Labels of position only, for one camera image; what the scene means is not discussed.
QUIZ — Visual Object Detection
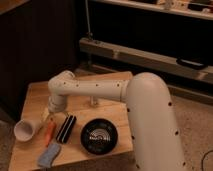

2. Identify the orange pepper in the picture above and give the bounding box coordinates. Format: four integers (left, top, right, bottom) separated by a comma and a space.
45, 121, 56, 146

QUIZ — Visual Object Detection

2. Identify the translucent plastic cup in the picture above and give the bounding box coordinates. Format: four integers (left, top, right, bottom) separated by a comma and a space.
14, 119, 43, 142

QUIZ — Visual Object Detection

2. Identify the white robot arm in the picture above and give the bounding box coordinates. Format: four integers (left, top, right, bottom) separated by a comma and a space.
48, 70, 187, 171

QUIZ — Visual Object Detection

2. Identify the black ceramic bowl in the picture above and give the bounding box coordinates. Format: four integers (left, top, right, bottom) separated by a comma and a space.
81, 118, 118, 155

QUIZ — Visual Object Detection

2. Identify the black ridged rectangular block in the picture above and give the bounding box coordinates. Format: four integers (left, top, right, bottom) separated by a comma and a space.
56, 115, 77, 144

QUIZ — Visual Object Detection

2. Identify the blue cloth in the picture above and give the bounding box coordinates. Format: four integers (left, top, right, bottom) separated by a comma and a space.
37, 143, 61, 168

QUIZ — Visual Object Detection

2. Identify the wooden table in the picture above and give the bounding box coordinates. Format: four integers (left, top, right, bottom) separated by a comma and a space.
8, 72, 134, 171

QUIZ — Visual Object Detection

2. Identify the small clear glass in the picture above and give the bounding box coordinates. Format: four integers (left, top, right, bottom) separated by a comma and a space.
90, 96, 99, 107

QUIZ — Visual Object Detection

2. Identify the grey shelf beam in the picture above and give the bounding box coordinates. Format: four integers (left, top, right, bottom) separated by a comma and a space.
79, 38, 213, 84

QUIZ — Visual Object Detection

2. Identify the metal vertical pole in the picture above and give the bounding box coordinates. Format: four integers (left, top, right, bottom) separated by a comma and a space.
85, 0, 93, 40

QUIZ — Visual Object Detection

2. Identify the upper wooden shelf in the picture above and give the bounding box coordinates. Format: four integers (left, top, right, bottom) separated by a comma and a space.
92, 0, 213, 21

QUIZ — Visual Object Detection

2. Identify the black handle on shelf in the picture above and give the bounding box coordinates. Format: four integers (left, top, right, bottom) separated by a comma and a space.
176, 58, 208, 70

